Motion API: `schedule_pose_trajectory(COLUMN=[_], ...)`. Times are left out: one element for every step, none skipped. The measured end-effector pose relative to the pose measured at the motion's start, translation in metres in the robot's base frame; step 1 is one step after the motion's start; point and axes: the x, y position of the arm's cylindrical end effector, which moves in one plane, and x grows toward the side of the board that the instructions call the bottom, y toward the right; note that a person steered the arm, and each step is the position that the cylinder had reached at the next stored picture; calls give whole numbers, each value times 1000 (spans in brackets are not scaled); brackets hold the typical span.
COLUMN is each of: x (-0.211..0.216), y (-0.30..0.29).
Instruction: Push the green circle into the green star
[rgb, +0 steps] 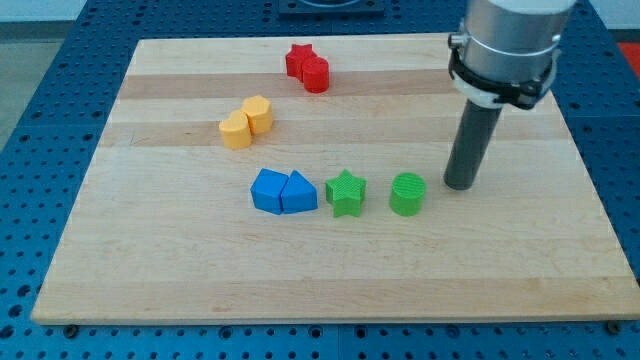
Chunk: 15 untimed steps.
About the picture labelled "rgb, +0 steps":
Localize green cylinder block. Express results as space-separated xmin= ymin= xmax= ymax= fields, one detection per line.
xmin=389 ymin=172 xmax=426 ymax=217

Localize green star block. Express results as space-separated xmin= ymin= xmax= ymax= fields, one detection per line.
xmin=325 ymin=169 xmax=367 ymax=217

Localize blue triangular block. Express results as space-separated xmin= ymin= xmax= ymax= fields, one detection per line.
xmin=281 ymin=170 xmax=318 ymax=214

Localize red star block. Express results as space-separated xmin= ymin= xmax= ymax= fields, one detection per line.
xmin=285 ymin=44 xmax=317 ymax=82

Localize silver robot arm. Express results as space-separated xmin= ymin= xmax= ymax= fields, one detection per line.
xmin=448 ymin=0 xmax=576 ymax=110

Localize yellow heart block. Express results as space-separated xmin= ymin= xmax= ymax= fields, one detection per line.
xmin=218 ymin=110 xmax=252 ymax=150

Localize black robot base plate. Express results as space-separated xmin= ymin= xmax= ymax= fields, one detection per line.
xmin=277 ymin=0 xmax=385 ymax=17

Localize red cylinder block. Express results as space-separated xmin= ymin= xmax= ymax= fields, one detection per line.
xmin=302 ymin=57 xmax=330 ymax=93

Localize blue cube block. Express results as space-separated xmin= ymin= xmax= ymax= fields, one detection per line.
xmin=250 ymin=168 xmax=289 ymax=215

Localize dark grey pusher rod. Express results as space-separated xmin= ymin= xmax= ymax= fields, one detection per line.
xmin=444 ymin=100 xmax=502 ymax=190

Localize yellow pentagon block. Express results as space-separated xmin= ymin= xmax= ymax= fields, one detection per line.
xmin=241 ymin=95 xmax=274 ymax=135

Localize wooden board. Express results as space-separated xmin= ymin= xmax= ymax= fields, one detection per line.
xmin=31 ymin=34 xmax=639 ymax=325

